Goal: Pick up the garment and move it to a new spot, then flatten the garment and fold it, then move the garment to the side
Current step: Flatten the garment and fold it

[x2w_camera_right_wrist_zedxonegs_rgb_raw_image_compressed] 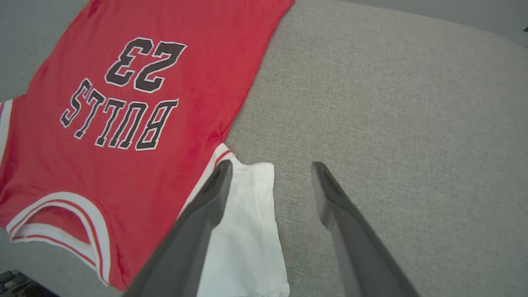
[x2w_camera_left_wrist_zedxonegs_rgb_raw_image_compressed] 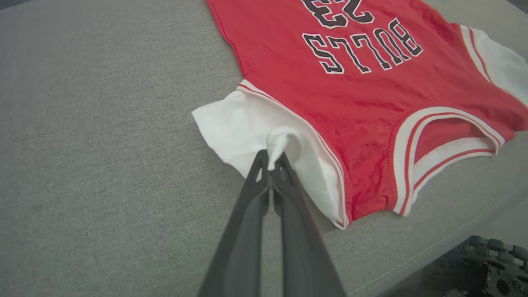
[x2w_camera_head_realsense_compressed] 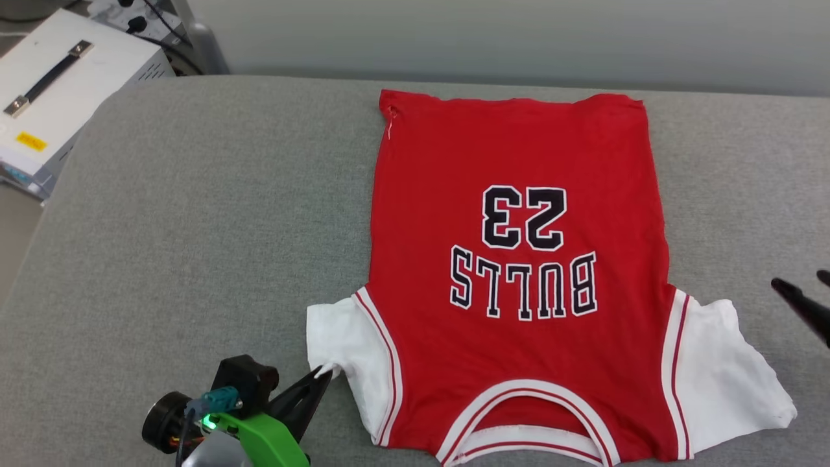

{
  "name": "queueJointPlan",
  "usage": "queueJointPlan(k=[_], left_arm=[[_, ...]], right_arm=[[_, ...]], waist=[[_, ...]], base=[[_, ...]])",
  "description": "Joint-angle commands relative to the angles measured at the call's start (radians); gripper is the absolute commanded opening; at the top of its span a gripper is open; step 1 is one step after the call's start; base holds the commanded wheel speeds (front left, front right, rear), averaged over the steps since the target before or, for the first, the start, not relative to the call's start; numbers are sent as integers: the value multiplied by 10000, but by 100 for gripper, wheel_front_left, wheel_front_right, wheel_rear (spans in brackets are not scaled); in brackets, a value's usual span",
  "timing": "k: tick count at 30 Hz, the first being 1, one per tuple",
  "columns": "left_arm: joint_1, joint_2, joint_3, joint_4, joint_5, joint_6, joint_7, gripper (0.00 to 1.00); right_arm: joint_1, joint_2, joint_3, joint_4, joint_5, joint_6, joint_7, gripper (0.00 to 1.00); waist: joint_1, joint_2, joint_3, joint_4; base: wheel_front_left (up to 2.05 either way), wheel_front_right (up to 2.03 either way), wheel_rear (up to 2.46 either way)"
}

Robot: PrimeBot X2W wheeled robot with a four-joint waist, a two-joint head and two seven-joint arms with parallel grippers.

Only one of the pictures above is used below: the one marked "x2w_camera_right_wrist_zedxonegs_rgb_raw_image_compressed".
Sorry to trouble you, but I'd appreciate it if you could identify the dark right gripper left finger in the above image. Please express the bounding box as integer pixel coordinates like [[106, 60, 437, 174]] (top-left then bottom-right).
[[122, 160, 234, 297]]

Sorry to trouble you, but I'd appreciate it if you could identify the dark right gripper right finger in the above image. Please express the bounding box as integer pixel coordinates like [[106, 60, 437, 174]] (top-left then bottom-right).
[[311, 161, 420, 297]]

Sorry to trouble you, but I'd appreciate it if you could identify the red and white basketball jersey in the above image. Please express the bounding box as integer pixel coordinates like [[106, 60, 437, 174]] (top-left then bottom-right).
[[0, 0, 296, 297]]

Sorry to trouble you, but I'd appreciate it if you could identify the grey fabric sofa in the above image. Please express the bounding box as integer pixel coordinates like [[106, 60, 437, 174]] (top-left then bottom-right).
[[0, 0, 528, 297]]

